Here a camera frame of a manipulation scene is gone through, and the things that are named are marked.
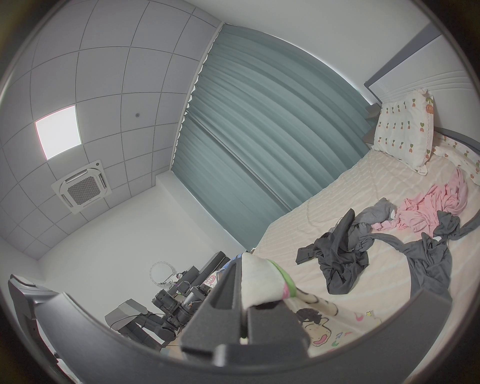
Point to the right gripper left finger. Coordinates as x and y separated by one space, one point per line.
221 311

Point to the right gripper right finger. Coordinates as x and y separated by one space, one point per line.
277 326

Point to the white printed pyjama top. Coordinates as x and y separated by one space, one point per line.
262 277

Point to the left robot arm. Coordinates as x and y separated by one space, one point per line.
127 315

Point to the bed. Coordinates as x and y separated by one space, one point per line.
311 210

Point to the dark grey chest of drawers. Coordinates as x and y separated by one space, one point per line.
213 268

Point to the dark grey dressing table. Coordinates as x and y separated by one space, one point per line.
187 277

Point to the round white framed mirror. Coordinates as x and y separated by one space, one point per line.
161 272

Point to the black garment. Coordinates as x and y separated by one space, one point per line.
337 262

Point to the light grey garment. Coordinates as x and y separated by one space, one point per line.
377 213

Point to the dark grey garment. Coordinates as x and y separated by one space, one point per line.
427 262

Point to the blue-green curtain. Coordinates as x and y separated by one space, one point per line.
262 131

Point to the pink garment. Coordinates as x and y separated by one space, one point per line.
431 210

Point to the white printed pillow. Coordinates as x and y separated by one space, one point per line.
403 131

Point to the grey bedside table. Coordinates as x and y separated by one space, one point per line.
372 111

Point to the square ceiling light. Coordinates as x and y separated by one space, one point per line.
58 131

